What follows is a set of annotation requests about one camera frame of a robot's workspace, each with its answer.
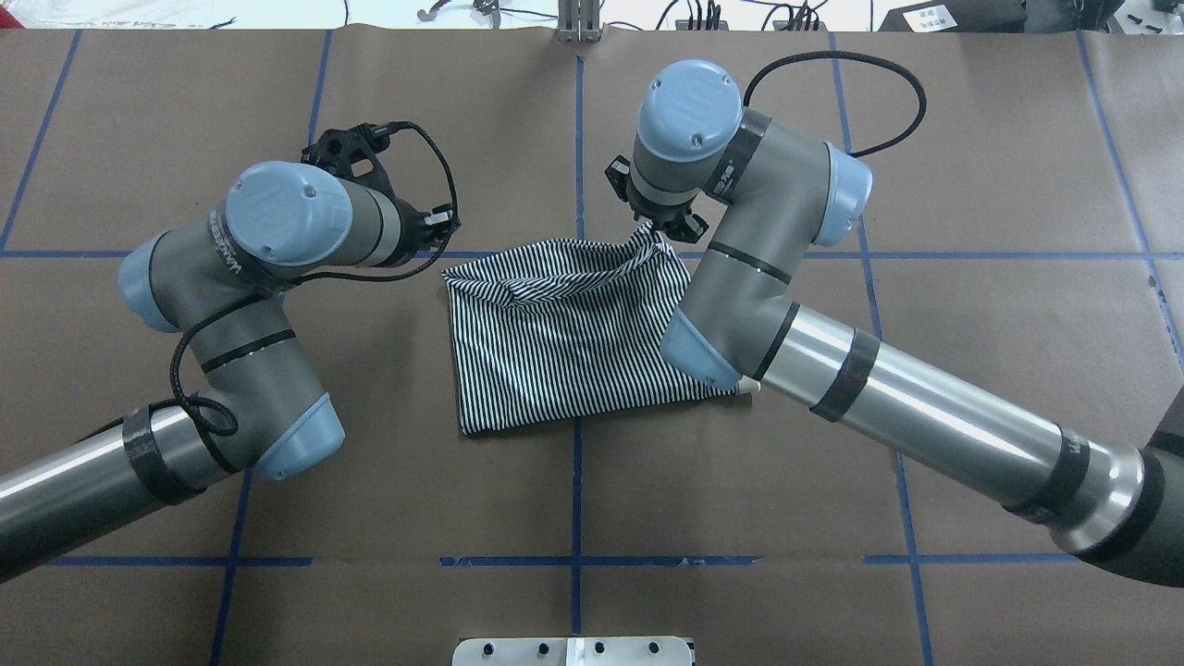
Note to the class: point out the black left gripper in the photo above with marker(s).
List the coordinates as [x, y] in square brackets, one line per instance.
[415, 231]

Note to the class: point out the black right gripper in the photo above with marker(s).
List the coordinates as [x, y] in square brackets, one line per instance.
[685, 225]

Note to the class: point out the navy white striped polo shirt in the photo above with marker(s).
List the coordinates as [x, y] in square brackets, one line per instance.
[565, 328]

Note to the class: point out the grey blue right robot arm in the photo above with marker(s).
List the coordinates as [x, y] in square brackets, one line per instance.
[707, 164]

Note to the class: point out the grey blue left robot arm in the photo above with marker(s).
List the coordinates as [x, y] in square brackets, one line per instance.
[245, 395]

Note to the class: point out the black box with white label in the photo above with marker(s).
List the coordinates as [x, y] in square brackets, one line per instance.
[956, 16]

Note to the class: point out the clear plastic bag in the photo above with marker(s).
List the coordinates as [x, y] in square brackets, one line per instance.
[117, 15]

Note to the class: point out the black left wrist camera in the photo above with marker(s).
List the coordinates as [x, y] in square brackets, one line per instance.
[353, 154]

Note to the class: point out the grey aluminium frame post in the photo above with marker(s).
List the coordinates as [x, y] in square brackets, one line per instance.
[579, 21]

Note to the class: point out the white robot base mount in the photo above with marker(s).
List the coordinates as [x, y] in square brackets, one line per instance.
[576, 650]

